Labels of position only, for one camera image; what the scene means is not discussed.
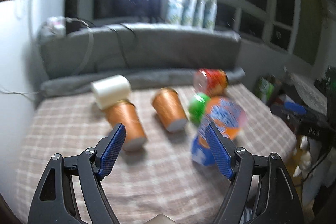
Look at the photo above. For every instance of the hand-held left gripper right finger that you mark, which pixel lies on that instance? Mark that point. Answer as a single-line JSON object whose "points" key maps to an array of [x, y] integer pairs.
{"points": [[219, 151]]}

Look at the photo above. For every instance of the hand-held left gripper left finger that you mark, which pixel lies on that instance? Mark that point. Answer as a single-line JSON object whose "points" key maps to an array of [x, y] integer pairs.
{"points": [[111, 150]]}

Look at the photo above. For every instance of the orange paper cup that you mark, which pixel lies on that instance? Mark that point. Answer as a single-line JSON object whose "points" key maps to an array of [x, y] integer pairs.
{"points": [[169, 109], [126, 121]]}

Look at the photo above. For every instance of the blue snack packet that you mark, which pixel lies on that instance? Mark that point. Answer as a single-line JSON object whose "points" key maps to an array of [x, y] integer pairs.
{"points": [[200, 153]]}

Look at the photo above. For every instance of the orange blue snack bag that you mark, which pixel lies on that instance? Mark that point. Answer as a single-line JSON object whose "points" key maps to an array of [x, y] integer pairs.
{"points": [[225, 115]]}

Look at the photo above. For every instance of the green round toy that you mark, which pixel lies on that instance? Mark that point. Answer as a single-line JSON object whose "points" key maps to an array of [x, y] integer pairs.
{"points": [[198, 107]]}

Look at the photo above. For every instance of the white foam cylinder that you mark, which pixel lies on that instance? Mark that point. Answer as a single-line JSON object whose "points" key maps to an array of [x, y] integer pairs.
{"points": [[111, 90]]}

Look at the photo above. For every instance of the red orange can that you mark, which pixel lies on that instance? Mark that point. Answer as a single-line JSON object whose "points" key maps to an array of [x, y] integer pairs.
{"points": [[211, 81]]}

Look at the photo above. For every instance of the green box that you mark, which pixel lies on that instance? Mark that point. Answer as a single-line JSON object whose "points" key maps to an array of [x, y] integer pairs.
{"points": [[265, 88]]}

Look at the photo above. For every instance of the blue flat object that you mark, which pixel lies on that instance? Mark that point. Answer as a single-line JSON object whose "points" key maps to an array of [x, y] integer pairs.
{"points": [[295, 108]]}

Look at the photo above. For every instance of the black device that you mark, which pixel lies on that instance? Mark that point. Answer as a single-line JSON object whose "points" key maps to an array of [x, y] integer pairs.
{"points": [[316, 123]]}

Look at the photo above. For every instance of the grey sofa back cushion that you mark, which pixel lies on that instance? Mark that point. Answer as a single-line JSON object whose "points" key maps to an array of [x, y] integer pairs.
{"points": [[157, 48]]}

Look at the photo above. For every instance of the patterned cloth bundle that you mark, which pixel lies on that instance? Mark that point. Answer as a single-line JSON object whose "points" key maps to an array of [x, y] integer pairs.
{"points": [[53, 27]]}

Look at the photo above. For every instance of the white window frame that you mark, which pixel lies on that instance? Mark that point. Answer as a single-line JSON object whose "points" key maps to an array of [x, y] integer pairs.
{"points": [[270, 1]]}

